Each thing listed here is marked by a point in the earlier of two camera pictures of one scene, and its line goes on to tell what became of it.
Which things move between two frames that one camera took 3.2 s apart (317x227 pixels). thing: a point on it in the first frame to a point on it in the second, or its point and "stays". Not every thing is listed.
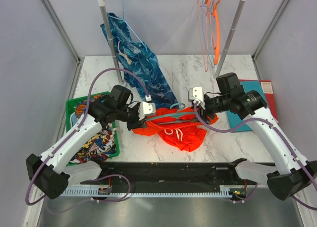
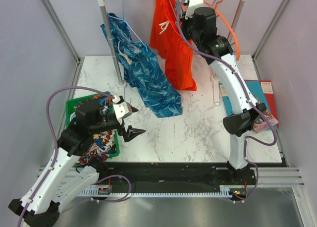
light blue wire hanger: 123,20 stays
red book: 267,87 stays
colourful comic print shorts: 102,144 stays
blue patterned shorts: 139,65 stays
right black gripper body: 213,105 to 186,25
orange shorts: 182,127 to 169,39
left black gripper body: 132,117 to 121,128
